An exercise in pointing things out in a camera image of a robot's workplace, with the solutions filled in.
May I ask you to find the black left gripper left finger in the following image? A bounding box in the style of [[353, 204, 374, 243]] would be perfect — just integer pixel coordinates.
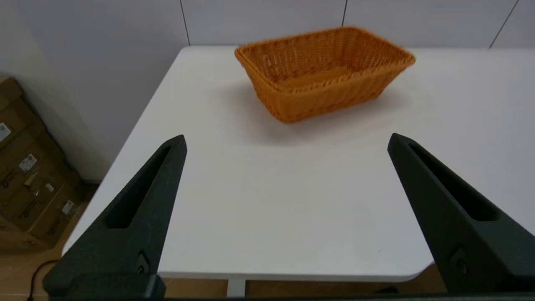
[[42, 135, 188, 300]]

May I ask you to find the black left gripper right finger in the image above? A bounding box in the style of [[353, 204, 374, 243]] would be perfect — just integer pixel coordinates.
[[387, 133, 535, 294]]

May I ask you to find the orange wicker basket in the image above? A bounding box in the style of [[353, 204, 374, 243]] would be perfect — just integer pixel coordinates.
[[234, 26, 416, 124]]

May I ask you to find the brown cardboard box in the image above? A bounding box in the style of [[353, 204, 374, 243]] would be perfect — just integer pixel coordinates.
[[0, 217, 57, 251], [0, 77, 47, 168], [0, 133, 83, 245]]

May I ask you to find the white table leg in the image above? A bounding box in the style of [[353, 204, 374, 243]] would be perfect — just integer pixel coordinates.
[[227, 278, 247, 298]]

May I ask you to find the black floor cable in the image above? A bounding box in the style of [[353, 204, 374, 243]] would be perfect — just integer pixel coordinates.
[[27, 259, 59, 301]]

